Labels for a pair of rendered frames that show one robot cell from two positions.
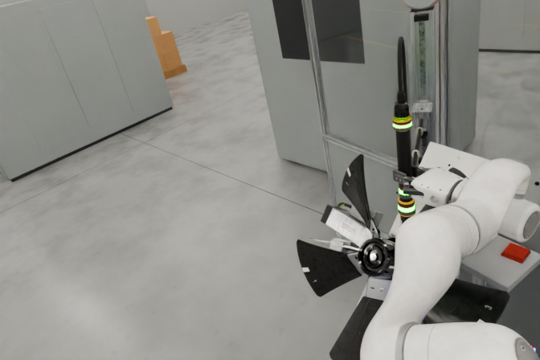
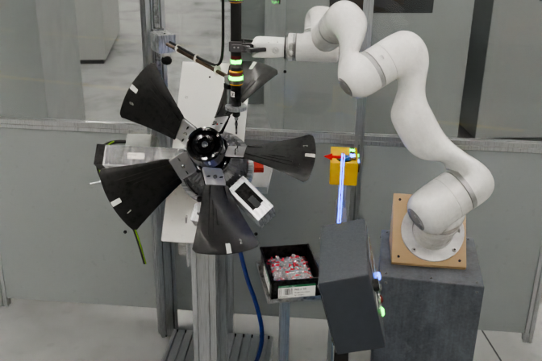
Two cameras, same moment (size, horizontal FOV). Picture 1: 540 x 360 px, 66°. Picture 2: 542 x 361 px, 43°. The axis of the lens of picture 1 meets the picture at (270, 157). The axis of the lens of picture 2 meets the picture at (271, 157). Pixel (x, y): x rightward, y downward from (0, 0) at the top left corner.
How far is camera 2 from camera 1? 1.41 m
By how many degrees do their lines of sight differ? 52
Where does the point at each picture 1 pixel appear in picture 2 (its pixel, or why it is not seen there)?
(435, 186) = (272, 40)
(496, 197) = not seen: hidden behind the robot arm
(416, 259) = (356, 14)
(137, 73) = not seen: outside the picture
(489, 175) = (323, 10)
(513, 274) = (263, 179)
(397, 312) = (356, 43)
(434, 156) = (192, 72)
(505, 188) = not seen: hidden behind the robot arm
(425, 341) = (378, 46)
